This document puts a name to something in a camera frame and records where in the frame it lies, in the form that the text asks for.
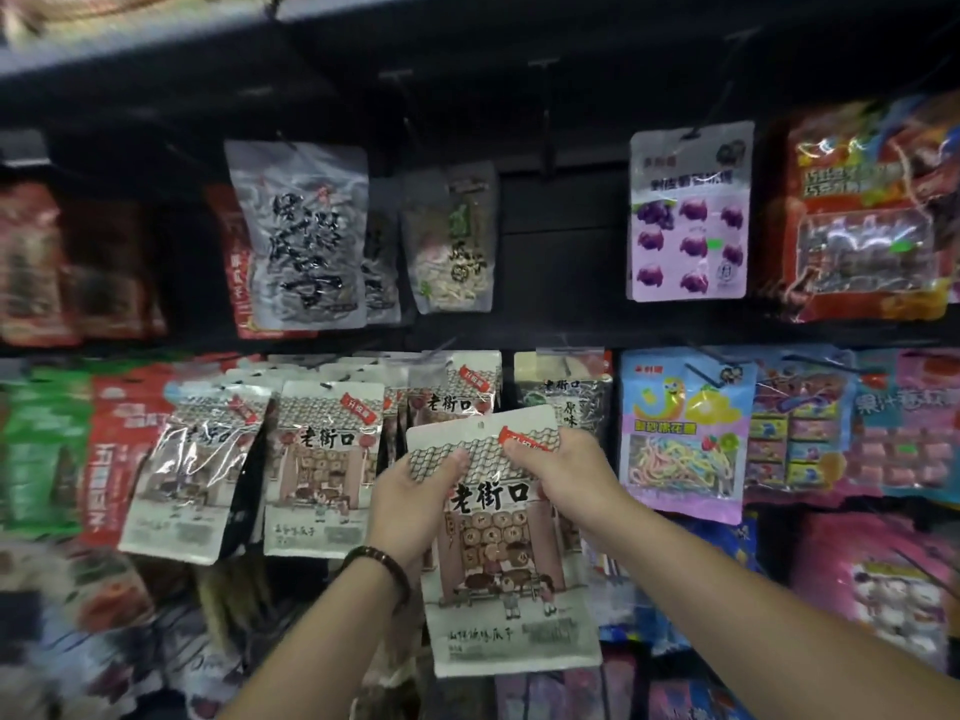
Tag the green snack packet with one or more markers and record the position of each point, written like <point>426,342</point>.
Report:
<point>45,449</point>

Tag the person's right forearm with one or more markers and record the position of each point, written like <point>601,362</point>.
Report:
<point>750,622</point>

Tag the purple grape gummy packet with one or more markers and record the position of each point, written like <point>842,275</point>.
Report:
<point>688,217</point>

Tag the black sunflower seed packet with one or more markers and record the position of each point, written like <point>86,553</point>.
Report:
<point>577,397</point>

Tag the person's left forearm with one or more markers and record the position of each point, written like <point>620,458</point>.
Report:
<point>322,644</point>

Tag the white seed snack packet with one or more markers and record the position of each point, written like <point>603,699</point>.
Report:
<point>502,592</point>

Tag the person's right hand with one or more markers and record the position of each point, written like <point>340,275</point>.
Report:
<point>577,476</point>

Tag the blue block candy packet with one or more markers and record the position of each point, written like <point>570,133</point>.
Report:
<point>799,434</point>

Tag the pink juice candy packet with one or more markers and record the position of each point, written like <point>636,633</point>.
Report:
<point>907,434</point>

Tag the purple snack packets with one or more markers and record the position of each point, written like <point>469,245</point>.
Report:
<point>645,697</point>

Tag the red white mixed snack packets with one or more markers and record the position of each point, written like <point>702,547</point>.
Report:
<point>82,637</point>

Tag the grey shelf board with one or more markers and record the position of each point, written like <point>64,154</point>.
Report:
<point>187,37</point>

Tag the pink cartoon candy packet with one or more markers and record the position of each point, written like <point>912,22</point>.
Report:
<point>885,584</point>

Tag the grey packet with black script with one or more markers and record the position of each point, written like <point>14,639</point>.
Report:
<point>304,232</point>

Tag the red snack packet with window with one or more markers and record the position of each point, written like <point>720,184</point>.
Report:
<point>227,269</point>

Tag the person's left hand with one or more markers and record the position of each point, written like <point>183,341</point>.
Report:
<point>405,509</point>

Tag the red orange chocolate packet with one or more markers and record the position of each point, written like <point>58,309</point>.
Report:
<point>862,217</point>

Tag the clear packet of pale seeds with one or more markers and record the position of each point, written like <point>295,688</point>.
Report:
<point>452,239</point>

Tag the grey label holder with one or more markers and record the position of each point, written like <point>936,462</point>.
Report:
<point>22,148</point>

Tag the red snack packet white print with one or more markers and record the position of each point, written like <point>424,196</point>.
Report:
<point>120,457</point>

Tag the black peg hook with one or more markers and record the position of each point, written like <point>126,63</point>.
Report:
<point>724,74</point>
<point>397,97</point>

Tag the person's right thumb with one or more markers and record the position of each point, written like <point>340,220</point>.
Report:
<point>527,451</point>

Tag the person's left thumb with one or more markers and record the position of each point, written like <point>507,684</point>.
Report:
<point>442,466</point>

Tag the stack of white seed packets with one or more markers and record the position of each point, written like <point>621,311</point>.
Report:
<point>322,472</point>

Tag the dark red snack packets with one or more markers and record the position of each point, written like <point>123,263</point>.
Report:
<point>71,269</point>

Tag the brown strips snack packet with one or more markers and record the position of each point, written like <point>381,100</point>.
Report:
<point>229,599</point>

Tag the grey packet of dark seeds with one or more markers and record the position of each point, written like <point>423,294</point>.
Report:
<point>382,269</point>

